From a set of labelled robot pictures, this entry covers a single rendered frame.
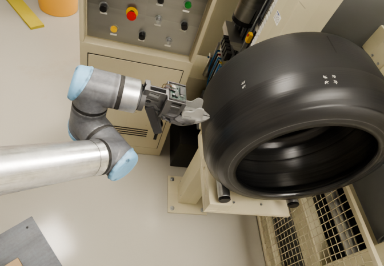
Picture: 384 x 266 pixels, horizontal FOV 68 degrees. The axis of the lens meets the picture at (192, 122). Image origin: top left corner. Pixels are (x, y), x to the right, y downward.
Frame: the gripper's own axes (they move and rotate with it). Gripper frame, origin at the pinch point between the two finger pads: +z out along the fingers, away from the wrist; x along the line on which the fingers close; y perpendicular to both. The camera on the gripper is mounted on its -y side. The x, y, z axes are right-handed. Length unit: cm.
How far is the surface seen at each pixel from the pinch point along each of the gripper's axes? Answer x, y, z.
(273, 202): -7, -34, 46
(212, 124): -3.6, 2.1, 1.1
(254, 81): -0.3, 17.7, 5.6
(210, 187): -5.4, -31.1, 16.1
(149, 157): 58, -119, 15
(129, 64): 60, -40, -18
